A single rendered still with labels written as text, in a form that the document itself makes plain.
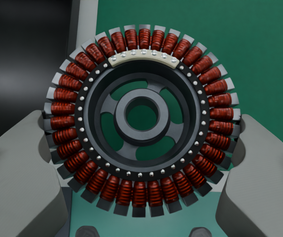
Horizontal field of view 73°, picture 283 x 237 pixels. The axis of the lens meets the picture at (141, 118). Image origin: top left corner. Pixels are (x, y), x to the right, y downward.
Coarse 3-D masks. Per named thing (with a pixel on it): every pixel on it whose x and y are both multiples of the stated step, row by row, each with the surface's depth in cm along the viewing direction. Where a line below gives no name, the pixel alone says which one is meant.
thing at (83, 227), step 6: (84, 228) 5; (90, 228) 5; (198, 228) 5; (204, 228) 5; (78, 234) 5; (84, 234) 5; (90, 234) 5; (96, 234) 5; (192, 234) 5; (198, 234) 5; (204, 234) 5; (210, 234) 5
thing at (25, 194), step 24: (24, 120) 10; (0, 144) 8; (24, 144) 8; (0, 168) 7; (24, 168) 7; (48, 168) 7; (0, 192) 6; (24, 192) 6; (48, 192) 6; (0, 216) 5; (24, 216) 5; (48, 216) 6
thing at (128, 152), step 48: (96, 48) 11; (144, 48) 11; (192, 48) 11; (48, 96) 11; (96, 96) 12; (144, 96) 12; (192, 96) 11; (48, 144) 10; (96, 144) 11; (144, 144) 12; (192, 144) 10; (96, 192) 10; (144, 192) 10; (192, 192) 10
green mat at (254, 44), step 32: (128, 0) 21; (160, 0) 21; (192, 0) 21; (224, 0) 21; (256, 0) 21; (96, 32) 20; (192, 32) 20; (224, 32) 20; (256, 32) 20; (224, 64) 20; (256, 64) 20; (256, 96) 19
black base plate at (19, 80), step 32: (0, 0) 19; (32, 0) 19; (64, 0) 19; (0, 32) 18; (32, 32) 18; (64, 32) 18; (0, 64) 18; (32, 64) 18; (0, 96) 17; (32, 96) 17; (0, 128) 17
